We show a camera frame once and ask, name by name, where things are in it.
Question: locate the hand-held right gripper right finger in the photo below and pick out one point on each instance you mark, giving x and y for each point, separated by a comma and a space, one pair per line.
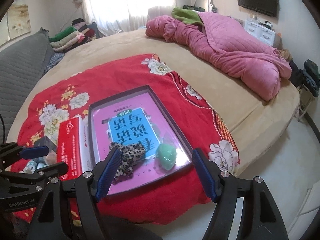
203, 172

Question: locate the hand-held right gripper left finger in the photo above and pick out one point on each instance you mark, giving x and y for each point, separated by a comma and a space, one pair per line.
110, 172

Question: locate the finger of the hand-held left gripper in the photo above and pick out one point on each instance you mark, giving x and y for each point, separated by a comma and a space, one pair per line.
35, 151
50, 168

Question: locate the leopard print cloth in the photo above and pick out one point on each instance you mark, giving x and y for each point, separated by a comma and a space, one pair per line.
132, 152

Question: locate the green soft sponge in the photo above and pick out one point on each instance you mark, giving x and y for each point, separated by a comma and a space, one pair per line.
166, 156

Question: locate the shallow purple cardboard box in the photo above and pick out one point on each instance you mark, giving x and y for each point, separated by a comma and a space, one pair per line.
117, 97

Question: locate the small teal patterned packet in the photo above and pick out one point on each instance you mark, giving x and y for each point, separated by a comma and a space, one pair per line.
33, 164

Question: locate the small black box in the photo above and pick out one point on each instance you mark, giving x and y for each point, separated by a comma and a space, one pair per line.
47, 141

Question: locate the red tissue pack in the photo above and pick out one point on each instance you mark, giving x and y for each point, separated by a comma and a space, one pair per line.
72, 145

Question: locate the pink blue copybook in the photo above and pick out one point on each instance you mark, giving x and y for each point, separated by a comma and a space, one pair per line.
130, 127

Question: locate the grey quilted sofa cover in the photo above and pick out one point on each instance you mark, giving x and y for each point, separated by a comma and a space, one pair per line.
20, 72

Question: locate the tan bed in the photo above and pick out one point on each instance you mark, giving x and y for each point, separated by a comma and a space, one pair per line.
225, 92

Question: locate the blue patterned pillow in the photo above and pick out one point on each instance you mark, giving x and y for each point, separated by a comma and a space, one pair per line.
53, 60

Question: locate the red floral blanket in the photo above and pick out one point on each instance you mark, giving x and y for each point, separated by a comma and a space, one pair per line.
125, 75

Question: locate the stack of folded clothes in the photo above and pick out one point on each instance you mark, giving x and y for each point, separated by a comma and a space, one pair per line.
67, 38

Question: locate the pink quilt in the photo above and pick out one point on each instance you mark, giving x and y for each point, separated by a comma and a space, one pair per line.
225, 47

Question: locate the wooden stool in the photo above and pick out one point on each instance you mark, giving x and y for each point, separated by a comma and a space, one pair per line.
306, 97

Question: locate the brown patterned cloth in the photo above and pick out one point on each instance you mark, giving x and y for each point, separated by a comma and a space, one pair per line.
284, 54

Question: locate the pile of dark clothes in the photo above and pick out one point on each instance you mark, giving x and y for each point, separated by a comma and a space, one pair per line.
310, 71

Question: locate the white drawer cabinet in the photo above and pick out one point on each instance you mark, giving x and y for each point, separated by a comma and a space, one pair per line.
260, 32

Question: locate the green blanket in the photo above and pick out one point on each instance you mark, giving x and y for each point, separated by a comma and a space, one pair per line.
185, 15

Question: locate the dark patterned bag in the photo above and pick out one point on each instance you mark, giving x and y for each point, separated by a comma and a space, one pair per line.
192, 7

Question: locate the white curtain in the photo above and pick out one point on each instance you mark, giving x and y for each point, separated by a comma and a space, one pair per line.
112, 5

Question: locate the white framed mirror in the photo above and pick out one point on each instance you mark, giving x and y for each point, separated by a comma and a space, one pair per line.
203, 2

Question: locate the floral wall painting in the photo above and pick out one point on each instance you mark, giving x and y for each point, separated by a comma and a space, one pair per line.
17, 22

